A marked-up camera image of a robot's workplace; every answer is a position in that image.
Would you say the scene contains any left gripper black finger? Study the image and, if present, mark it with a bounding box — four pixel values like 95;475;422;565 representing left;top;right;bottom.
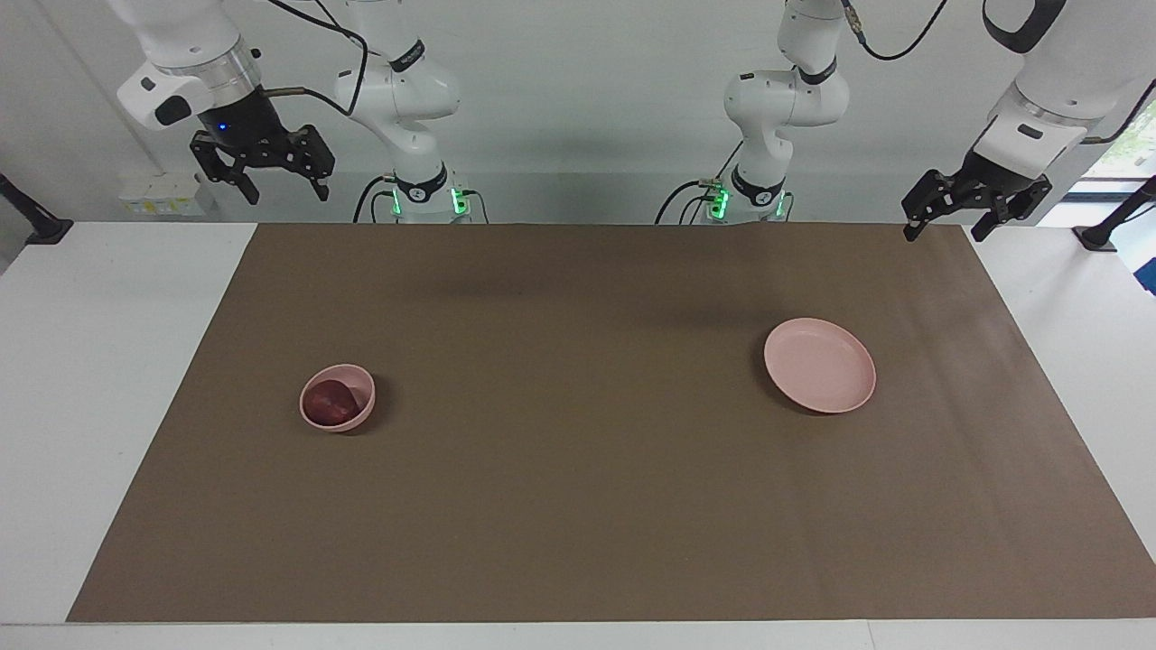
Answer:
971;179;1054;244
901;168;961;244

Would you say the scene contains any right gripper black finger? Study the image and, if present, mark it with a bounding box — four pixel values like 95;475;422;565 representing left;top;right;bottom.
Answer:
286;124;337;202
190;133;262;207

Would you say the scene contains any dark red apple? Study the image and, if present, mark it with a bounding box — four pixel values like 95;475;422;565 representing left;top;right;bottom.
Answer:
303;379;359;428

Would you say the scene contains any pink round plate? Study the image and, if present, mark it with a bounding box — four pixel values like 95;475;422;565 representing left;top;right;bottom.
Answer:
763;317;878;415

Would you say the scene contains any pink small bowl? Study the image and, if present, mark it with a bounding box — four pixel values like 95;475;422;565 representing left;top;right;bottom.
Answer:
298;363;378;434

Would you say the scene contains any white power strip box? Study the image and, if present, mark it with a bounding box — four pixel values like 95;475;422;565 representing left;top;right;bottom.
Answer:
117;172;219;218

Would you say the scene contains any black stand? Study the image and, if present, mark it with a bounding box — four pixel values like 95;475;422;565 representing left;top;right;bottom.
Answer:
0;172;74;246
1072;175;1156;253

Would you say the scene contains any window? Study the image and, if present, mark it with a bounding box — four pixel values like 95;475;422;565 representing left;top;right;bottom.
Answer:
1037;77;1156;228

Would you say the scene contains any brown table mat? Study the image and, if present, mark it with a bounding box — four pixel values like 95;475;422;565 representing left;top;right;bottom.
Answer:
66;222;1156;624

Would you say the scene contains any black base cable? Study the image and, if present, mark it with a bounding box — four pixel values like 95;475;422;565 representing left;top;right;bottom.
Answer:
351;174;399;225
654;178;724;226

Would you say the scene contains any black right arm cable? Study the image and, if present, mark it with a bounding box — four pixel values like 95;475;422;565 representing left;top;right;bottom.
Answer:
264;0;372;119

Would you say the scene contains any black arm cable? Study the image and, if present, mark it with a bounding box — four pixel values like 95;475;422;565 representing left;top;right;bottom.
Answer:
264;0;372;119
840;0;1156;146

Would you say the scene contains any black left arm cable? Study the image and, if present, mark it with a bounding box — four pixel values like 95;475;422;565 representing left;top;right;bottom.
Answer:
840;0;1156;146

